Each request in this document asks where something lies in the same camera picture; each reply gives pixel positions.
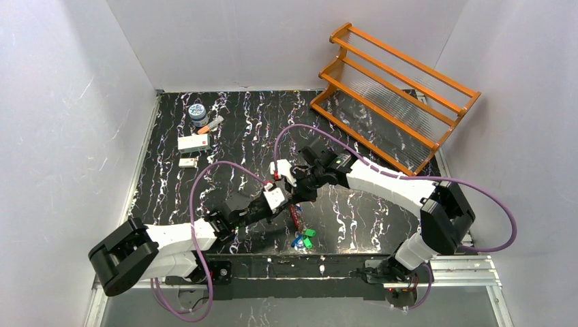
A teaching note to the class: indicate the round blue-white jar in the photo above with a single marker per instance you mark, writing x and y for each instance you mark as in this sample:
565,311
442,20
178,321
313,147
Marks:
198,115

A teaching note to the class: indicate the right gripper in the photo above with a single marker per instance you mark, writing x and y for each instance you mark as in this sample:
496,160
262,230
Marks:
302,179

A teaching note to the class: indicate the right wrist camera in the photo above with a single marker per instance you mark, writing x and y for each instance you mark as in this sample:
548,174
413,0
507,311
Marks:
282,169

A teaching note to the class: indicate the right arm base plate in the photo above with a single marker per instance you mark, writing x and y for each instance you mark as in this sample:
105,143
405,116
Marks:
375,271

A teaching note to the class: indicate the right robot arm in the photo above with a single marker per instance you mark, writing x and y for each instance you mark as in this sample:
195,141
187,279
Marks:
444,213

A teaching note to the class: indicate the white medicine box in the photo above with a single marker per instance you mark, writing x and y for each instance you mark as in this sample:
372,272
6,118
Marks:
193,143

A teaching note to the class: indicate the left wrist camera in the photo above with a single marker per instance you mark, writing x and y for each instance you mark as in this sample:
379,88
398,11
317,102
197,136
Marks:
274,196

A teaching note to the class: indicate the aluminium rail frame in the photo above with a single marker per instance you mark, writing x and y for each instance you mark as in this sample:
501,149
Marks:
320,290

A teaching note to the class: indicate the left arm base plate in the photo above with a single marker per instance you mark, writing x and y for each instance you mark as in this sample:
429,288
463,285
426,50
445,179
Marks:
220,273

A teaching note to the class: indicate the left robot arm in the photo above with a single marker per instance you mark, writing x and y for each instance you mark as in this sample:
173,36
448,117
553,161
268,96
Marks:
136,251

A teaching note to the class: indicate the small white flat box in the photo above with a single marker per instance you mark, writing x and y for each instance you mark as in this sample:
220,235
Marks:
188,162

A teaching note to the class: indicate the orange wooden shelf rack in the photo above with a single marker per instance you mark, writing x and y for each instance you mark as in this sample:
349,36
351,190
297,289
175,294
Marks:
396,106

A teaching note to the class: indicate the keyring with coloured key tags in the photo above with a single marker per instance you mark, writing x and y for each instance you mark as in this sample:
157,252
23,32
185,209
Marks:
304,234

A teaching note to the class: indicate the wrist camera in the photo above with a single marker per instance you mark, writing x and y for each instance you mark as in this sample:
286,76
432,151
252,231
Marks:
282,169
274,196

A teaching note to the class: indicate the orange and white tube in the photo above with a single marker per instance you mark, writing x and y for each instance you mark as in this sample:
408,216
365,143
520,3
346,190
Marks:
210,126

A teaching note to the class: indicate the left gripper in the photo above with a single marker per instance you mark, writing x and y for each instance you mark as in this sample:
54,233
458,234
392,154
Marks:
241,208

